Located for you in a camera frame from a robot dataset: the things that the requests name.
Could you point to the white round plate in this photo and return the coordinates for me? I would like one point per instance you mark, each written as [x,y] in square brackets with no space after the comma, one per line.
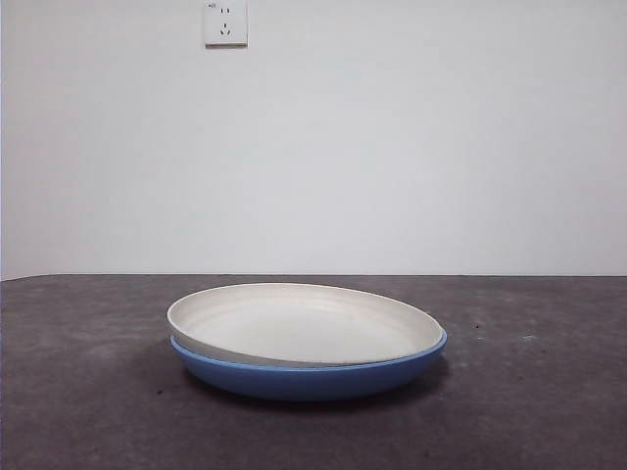
[303,328]

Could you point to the blue round plate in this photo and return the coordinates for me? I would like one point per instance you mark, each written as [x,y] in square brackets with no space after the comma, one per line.
[303,384]

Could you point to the white wall socket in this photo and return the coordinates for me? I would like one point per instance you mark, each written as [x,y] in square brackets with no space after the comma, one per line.
[226,24]

